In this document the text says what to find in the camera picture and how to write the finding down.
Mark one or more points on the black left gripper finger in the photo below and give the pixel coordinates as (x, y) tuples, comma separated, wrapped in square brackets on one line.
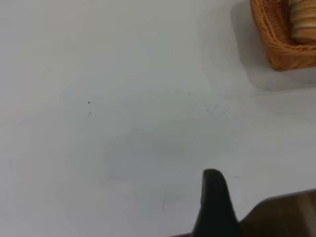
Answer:
[(216, 209)]

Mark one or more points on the striped ridged bread loaf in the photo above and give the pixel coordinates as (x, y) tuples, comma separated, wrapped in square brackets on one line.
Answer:
[(304, 24)]

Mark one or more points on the orange woven wicker basket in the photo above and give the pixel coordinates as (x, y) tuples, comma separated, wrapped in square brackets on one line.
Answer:
[(276, 42)]

